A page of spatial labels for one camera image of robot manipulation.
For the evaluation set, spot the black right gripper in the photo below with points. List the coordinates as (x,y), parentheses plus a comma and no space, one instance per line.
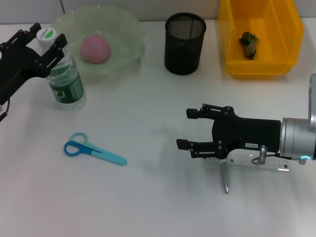
(247,133)

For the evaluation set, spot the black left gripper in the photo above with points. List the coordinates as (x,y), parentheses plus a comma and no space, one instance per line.
(17,64)

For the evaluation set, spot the clear bottle green label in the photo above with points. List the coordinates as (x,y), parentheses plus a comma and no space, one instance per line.
(69,89)

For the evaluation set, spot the pink peach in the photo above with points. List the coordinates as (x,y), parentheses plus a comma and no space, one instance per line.
(95,48)

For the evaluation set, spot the blue scissors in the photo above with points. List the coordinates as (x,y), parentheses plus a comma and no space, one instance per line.
(108,156)

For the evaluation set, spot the green plastic wrapper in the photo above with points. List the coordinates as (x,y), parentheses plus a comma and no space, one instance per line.
(249,42)

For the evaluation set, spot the clear plastic ruler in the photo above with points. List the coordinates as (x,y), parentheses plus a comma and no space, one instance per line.
(247,158)

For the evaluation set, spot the silver pen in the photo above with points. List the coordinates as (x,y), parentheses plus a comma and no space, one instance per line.
(225,177)

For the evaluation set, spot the translucent green fruit plate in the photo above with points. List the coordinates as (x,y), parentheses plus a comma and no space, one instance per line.
(118,32)

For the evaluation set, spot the black mesh pen holder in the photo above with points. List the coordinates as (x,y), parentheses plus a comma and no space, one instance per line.
(184,49)

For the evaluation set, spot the yellow plastic bin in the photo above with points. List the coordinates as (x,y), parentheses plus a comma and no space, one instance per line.
(276,49)

